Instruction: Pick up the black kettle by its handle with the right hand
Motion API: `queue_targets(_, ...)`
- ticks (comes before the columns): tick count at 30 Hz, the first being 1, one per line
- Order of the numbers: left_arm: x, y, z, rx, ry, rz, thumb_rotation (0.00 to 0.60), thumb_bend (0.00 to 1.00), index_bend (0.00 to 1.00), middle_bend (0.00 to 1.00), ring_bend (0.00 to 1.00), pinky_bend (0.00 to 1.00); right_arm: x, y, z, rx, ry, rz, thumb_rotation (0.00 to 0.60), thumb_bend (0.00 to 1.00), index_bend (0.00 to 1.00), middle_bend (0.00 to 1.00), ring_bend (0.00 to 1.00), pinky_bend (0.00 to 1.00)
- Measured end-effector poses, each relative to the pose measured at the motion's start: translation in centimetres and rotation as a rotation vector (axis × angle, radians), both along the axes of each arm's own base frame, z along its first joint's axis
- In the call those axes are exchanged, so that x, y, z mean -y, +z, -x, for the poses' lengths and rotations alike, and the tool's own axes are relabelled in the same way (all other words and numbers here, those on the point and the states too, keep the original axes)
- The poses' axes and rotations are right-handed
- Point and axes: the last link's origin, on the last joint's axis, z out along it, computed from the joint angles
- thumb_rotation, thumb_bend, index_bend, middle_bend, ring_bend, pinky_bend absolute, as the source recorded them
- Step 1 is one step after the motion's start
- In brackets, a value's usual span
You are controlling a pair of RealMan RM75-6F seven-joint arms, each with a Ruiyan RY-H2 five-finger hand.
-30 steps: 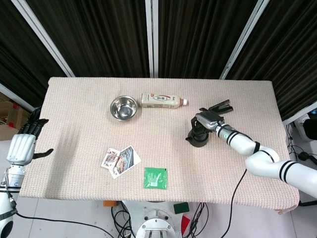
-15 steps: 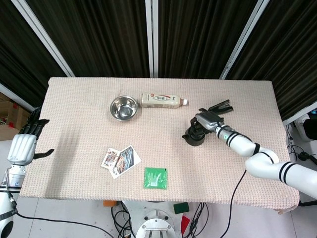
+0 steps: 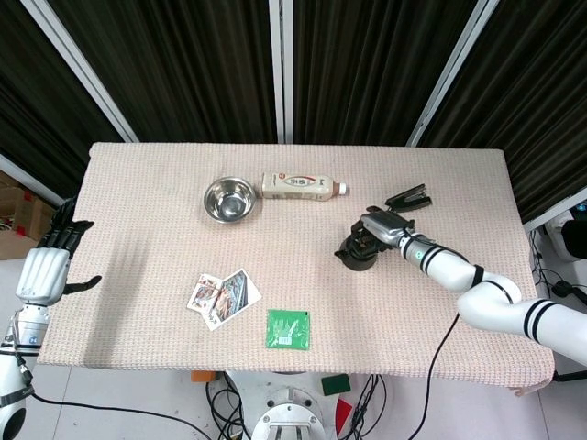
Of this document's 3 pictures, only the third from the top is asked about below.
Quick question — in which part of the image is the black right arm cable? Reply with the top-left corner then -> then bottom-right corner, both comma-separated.
407,309 -> 462,440

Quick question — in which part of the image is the green sachet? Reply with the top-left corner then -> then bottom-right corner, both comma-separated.
264,309 -> 312,351

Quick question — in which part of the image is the white partition frame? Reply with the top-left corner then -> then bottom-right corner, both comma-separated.
522,187 -> 587,233
0,153 -> 63,205
268,0 -> 294,143
407,0 -> 505,148
27,0 -> 138,143

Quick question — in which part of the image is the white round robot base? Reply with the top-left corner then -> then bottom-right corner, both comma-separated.
227,369 -> 359,440

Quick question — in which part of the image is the black floor cable bundle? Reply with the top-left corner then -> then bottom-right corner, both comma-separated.
205,373 -> 251,440
350,374 -> 391,440

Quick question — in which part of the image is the beige woven tablecloth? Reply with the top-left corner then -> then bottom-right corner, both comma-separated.
35,141 -> 556,395

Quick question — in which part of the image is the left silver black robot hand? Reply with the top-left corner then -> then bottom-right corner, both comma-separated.
16,218 -> 103,307

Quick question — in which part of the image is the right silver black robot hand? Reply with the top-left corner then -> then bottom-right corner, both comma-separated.
350,205 -> 416,251

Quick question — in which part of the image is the black stapler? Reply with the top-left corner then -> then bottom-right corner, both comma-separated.
383,182 -> 433,215

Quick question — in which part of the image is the beige milk tea bottle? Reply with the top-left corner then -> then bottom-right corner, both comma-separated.
260,170 -> 349,202

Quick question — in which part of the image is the black and white device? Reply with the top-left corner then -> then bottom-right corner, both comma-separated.
548,208 -> 587,263

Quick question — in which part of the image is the green block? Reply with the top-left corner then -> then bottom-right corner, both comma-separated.
320,373 -> 352,396

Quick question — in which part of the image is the cardboard box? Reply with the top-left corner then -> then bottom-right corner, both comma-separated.
0,169 -> 63,260

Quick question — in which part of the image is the dragon picture postcard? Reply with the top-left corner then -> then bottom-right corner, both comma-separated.
201,269 -> 262,332

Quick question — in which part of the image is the playing card deck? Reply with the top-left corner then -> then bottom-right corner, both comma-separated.
186,273 -> 226,313

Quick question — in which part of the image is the black teapot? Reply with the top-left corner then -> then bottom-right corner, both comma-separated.
333,222 -> 386,272

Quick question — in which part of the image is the black curtain panel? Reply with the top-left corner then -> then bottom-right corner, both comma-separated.
48,0 -> 279,144
0,0 -> 125,196
291,0 -> 482,147
421,0 -> 587,225

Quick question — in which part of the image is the stainless steel bowl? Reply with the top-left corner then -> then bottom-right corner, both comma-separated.
203,176 -> 257,225

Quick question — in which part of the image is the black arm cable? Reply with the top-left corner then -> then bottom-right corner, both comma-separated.
407,309 -> 462,440
4,311 -> 207,440

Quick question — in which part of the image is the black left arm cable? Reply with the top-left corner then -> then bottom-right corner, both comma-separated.
4,311 -> 207,440

